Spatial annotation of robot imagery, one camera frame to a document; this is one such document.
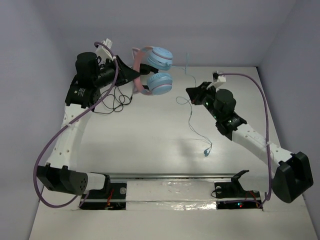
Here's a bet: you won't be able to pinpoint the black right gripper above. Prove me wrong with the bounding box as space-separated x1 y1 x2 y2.
186 82 222 122

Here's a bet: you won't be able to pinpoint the pink blue cat-ear headphones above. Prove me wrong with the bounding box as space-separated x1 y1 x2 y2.
132 46 173 96

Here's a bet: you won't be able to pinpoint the light blue headphone cable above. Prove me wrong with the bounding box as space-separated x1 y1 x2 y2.
171 51 214 158

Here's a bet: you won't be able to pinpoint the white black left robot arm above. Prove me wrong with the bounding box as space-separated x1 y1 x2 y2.
33 52 140 197

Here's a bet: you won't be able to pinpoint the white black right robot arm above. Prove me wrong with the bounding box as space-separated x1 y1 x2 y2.
185 81 314 204

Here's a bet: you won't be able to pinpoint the black headphones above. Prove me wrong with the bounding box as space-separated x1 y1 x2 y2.
139 63 159 75

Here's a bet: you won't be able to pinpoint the silver foil tape strip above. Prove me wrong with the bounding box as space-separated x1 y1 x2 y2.
125 180 217 211

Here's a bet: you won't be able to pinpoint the black headphone cable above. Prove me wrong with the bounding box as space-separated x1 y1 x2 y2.
96 82 135 116

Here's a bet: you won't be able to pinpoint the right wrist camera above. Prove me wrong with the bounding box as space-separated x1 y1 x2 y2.
212 72 226 89

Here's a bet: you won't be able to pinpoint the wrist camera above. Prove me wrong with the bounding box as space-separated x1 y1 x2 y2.
212 72 226 89
94 38 113 63

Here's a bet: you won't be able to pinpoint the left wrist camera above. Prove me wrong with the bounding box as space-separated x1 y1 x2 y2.
94 38 113 63

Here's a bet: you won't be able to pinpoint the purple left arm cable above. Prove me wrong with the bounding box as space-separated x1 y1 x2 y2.
32 41 120 208

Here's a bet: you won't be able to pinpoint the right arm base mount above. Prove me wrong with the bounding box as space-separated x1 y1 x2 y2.
210 170 263 210

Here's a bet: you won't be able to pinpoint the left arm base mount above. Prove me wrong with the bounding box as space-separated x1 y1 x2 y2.
79 174 127 211

